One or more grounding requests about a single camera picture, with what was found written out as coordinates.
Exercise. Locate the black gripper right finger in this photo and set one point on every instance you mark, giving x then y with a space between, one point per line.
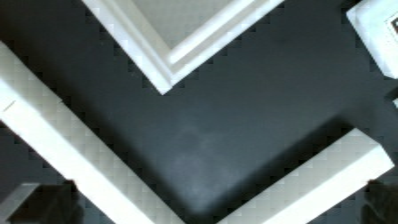
379 212

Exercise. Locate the white U-shaped obstacle fence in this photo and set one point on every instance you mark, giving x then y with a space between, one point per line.
311 189

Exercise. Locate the white cabinet body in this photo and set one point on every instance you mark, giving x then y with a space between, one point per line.
172 31

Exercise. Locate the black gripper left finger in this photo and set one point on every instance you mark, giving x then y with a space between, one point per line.
41 204

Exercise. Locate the white cabinet top box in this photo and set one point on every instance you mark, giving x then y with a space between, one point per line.
373 18

